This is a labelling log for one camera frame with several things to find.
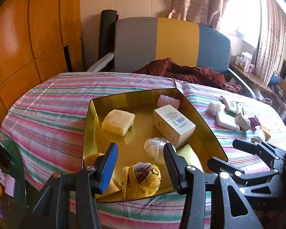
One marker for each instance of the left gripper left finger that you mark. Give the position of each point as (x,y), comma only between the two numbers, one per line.
(101,179)

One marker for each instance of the large yellow sponge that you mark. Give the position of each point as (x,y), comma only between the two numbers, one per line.
(266,132)

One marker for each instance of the wooden wardrobe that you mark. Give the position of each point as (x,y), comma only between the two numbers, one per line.
(39,39)

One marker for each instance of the white cardboard box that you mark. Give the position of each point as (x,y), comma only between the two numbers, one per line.
(173,125)

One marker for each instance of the white boxes on shelf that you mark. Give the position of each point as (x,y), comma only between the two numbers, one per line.
(244,61)

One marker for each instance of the tricolour chair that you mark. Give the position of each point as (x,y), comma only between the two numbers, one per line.
(140,40)

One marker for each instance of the yellow patterned sock ball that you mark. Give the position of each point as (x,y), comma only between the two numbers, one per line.
(140,181)

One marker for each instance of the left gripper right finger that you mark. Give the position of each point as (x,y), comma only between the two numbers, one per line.
(177,167)

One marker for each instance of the gold metal tin tray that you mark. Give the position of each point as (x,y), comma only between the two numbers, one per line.
(201,146)

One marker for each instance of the black rolled mat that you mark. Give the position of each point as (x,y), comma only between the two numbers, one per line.
(108,21)

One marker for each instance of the purple snack packet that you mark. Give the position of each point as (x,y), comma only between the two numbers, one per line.
(254,122)

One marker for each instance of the maroon cloth on chair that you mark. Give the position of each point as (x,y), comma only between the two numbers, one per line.
(202,75)

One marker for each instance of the pink hair roller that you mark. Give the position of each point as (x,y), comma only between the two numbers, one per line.
(164,100)

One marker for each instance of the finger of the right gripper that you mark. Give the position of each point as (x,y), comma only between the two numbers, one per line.
(217,166)
(265,151)

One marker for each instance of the pink box on shelf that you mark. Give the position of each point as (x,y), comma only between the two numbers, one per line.
(251,68)

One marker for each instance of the clear plastic bag ball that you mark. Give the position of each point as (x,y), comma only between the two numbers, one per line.
(154,148)

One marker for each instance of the yellow sponge in tray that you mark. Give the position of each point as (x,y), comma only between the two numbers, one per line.
(118,122)

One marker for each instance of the green cracker packet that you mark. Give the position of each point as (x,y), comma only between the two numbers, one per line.
(232,108)

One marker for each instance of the green white small box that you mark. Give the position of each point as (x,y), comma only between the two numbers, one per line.
(243,123)

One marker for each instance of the small table with toys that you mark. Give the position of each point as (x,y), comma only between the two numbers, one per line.
(13,202)

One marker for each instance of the wooden side shelf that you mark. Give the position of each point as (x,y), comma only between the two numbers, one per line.
(260,90)

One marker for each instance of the cream rolled sock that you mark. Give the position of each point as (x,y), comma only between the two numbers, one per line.
(259,136)

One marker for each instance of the striped tablecloth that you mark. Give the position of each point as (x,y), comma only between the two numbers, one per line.
(47,125)

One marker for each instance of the curtain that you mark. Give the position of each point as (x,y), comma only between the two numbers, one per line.
(204,12)

